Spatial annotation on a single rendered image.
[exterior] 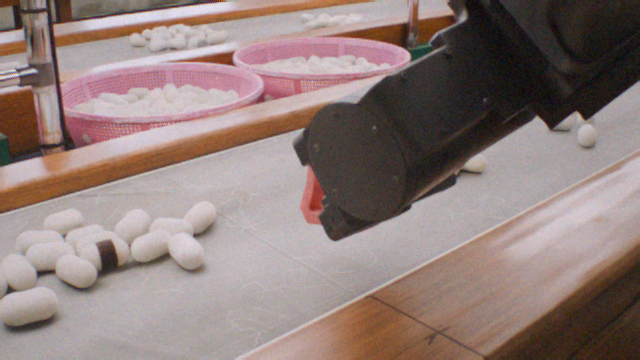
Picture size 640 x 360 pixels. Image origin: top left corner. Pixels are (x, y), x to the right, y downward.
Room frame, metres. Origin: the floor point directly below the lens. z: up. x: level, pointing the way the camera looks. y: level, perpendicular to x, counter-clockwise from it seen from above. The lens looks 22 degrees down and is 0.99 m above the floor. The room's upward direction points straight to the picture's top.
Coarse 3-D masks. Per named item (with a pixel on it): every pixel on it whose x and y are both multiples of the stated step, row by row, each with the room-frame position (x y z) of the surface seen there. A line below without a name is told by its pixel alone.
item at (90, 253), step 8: (112, 240) 0.44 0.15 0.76; (120, 240) 0.44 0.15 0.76; (88, 248) 0.43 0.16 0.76; (96, 248) 0.43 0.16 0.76; (120, 248) 0.44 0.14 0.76; (128, 248) 0.44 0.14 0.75; (80, 256) 0.43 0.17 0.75; (88, 256) 0.42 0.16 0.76; (96, 256) 0.43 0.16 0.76; (120, 256) 0.43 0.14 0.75; (128, 256) 0.44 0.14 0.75; (96, 264) 0.42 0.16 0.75; (120, 264) 0.44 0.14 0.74
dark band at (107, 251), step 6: (108, 240) 0.44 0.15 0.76; (96, 246) 0.43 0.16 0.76; (102, 246) 0.43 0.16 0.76; (108, 246) 0.43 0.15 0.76; (114, 246) 0.44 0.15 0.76; (102, 252) 0.43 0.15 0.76; (108, 252) 0.43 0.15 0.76; (114, 252) 0.43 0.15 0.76; (102, 258) 0.43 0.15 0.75; (108, 258) 0.43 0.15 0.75; (114, 258) 0.43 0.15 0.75; (102, 264) 0.43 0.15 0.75; (108, 264) 0.43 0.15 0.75; (114, 264) 0.43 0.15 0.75; (102, 270) 0.43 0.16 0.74
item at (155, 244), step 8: (152, 232) 0.46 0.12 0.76; (160, 232) 0.46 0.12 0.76; (168, 232) 0.46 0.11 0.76; (136, 240) 0.45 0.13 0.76; (144, 240) 0.44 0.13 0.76; (152, 240) 0.45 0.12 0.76; (160, 240) 0.45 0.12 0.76; (168, 240) 0.45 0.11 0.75; (136, 248) 0.44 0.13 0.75; (144, 248) 0.44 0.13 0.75; (152, 248) 0.44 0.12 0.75; (160, 248) 0.45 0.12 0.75; (136, 256) 0.44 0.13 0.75; (144, 256) 0.44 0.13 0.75; (152, 256) 0.44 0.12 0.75; (160, 256) 0.45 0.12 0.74
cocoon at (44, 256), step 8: (32, 248) 0.43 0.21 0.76; (40, 248) 0.43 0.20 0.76; (48, 248) 0.43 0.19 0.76; (56, 248) 0.43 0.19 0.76; (64, 248) 0.43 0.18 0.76; (72, 248) 0.44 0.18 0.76; (32, 256) 0.42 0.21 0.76; (40, 256) 0.42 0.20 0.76; (48, 256) 0.43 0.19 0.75; (56, 256) 0.43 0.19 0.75; (32, 264) 0.42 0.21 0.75; (40, 264) 0.42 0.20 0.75; (48, 264) 0.42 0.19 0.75
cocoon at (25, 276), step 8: (8, 256) 0.42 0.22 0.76; (16, 256) 0.42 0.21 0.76; (8, 264) 0.41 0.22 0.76; (16, 264) 0.40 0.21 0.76; (24, 264) 0.41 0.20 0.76; (8, 272) 0.40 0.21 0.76; (16, 272) 0.40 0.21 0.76; (24, 272) 0.40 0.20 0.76; (32, 272) 0.40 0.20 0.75; (8, 280) 0.40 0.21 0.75; (16, 280) 0.39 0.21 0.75; (24, 280) 0.40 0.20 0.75; (32, 280) 0.40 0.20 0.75; (16, 288) 0.40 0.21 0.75; (24, 288) 0.40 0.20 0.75
